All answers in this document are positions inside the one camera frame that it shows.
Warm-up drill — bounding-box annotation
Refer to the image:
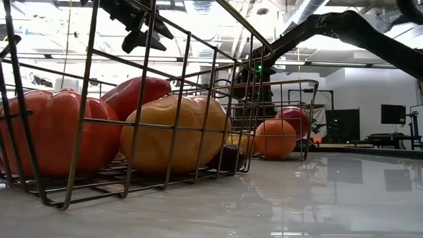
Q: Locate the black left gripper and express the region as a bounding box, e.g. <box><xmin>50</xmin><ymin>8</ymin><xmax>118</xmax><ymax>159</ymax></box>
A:
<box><xmin>98</xmin><ymin>0</ymin><xmax>175</xmax><ymax>54</ymax></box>

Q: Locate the orange fruit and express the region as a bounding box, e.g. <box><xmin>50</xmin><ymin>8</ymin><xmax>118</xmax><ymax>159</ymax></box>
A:
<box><xmin>254</xmin><ymin>118</ymin><xmax>297</xmax><ymax>161</ymax></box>

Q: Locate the black desk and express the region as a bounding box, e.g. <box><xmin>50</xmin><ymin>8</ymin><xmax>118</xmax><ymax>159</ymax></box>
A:
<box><xmin>365</xmin><ymin>132</ymin><xmax>423</xmax><ymax>150</ymax></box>

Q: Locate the red apple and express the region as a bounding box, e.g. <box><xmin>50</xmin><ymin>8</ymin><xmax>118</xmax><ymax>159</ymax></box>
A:
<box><xmin>274</xmin><ymin>106</ymin><xmax>311</xmax><ymax>139</ymax></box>

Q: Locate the dark wire basket brass rim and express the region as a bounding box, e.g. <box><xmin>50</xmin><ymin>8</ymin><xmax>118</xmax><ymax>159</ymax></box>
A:
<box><xmin>227</xmin><ymin>78</ymin><xmax>320</xmax><ymax>162</ymax></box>
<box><xmin>0</xmin><ymin>0</ymin><xmax>276</xmax><ymax>212</ymax></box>

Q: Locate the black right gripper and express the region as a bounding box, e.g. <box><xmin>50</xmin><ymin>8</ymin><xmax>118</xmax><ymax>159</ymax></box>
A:
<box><xmin>235</xmin><ymin>67</ymin><xmax>278</xmax><ymax>117</ymax></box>

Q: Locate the yellow lemon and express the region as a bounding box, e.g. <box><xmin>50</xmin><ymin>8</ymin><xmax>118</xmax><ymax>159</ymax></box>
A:
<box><xmin>225</xmin><ymin>133</ymin><xmax>256</xmax><ymax>157</ymax></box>

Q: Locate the black wall monitor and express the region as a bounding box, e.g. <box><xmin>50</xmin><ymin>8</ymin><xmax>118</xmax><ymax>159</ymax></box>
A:
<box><xmin>380</xmin><ymin>104</ymin><xmax>407</xmax><ymax>126</ymax></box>

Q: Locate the hanging yellow cable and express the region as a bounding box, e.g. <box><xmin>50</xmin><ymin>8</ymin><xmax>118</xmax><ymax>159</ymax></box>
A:
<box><xmin>59</xmin><ymin>0</ymin><xmax>73</xmax><ymax>89</ymax></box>

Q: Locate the yellow bell pepper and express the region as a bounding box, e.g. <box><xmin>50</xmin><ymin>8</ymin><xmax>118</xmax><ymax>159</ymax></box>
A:
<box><xmin>119</xmin><ymin>95</ymin><xmax>233</xmax><ymax>175</ymax></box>

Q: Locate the dark purple eggplant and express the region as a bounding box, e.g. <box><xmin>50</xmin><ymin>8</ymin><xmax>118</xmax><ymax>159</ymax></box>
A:
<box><xmin>206</xmin><ymin>143</ymin><xmax>247</xmax><ymax>173</ymax></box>

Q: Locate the orange pumpkin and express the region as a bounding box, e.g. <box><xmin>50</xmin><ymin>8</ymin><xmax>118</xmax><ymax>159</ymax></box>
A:
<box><xmin>0</xmin><ymin>87</ymin><xmax>124</xmax><ymax>179</ymax></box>

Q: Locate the red bell pepper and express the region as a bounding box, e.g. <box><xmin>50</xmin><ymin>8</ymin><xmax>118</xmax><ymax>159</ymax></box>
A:
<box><xmin>100</xmin><ymin>76</ymin><xmax>173</xmax><ymax>122</ymax></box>

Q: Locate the black square panel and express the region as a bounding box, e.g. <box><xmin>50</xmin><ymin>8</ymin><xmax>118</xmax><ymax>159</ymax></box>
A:
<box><xmin>325</xmin><ymin>108</ymin><xmax>361</xmax><ymax>144</ymax></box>

